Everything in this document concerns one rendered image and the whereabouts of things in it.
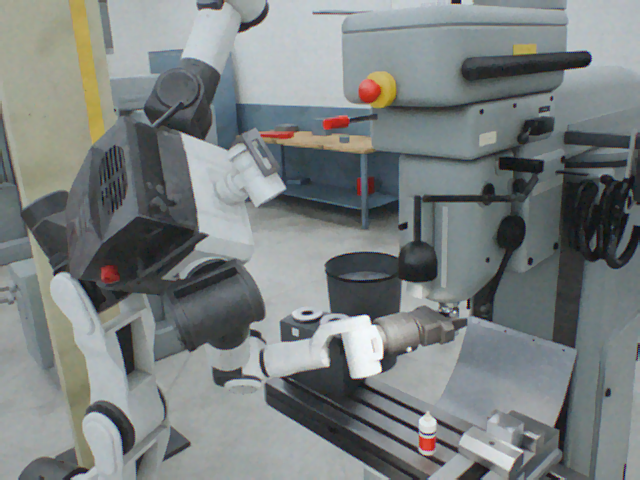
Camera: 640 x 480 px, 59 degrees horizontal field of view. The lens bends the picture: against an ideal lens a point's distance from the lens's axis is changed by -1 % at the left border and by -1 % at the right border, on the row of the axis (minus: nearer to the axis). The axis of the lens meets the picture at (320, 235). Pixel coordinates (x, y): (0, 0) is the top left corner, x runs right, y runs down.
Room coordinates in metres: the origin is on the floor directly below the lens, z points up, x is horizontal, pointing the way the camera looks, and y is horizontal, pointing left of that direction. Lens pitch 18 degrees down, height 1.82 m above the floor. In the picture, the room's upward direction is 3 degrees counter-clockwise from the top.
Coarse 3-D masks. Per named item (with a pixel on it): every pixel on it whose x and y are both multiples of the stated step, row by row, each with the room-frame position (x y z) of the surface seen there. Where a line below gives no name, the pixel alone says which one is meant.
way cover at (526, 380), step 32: (480, 320) 1.50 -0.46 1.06; (512, 352) 1.39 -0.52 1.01; (544, 352) 1.34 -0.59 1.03; (576, 352) 1.29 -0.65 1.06; (448, 384) 1.44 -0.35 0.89; (480, 384) 1.39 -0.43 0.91; (512, 384) 1.35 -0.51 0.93; (544, 384) 1.30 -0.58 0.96; (480, 416) 1.33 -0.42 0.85; (544, 416) 1.25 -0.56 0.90
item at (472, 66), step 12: (468, 60) 0.92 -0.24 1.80; (480, 60) 0.92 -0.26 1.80; (492, 60) 0.94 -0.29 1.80; (504, 60) 0.96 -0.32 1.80; (516, 60) 0.99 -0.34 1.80; (528, 60) 1.02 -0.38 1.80; (540, 60) 1.05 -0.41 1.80; (552, 60) 1.08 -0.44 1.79; (564, 60) 1.12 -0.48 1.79; (576, 60) 1.16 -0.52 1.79; (588, 60) 1.20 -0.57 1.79; (468, 72) 0.92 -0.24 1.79; (480, 72) 0.91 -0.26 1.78; (492, 72) 0.93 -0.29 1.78; (504, 72) 0.96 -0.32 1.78; (516, 72) 1.00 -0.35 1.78; (528, 72) 1.03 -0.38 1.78; (540, 72) 1.07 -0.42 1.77
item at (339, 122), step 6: (372, 114) 1.13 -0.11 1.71; (324, 120) 1.05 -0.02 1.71; (330, 120) 1.04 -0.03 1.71; (336, 120) 1.05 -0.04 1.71; (342, 120) 1.06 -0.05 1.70; (348, 120) 1.07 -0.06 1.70; (354, 120) 1.09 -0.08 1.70; (360, 120) 1.10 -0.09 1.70; (366, 120) 1.12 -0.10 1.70; (324, 126) 1.05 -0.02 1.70; (330, 126) 1.04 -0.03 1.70; (336, 126) 1.05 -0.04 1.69; (342, 126) 1.06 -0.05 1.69
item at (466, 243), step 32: (416, 160) 1.11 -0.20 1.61; (448, 160) 1.07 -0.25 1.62; (480, 160) 1.06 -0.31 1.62; (416, 192) 1.11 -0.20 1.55; (448, 192) 1.06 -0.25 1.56; (480, 192) 1.05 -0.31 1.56; (448, 224) 1.06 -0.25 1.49; (480, 224) 1.06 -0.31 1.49; (448, 256) 1.06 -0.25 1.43; (480, 256) 1.06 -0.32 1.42; (448, 288) 1.06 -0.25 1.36; (480, 288) 1.11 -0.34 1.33
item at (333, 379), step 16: (288, 320) 1.50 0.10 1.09; (304, 320) 1.47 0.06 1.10; (320, 320) 1.47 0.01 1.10; (336, 320) 1.47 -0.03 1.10; (288, 336) 1.48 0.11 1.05; (304, 336) 1.44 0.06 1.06; (336, 336) 1.38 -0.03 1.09; (320, 368) 1.41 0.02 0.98; (336, 368) 1.38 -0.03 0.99; (320, 384) 1.42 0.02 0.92; (336, 384) 1.38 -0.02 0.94; (352, 384) 1.40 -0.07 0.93
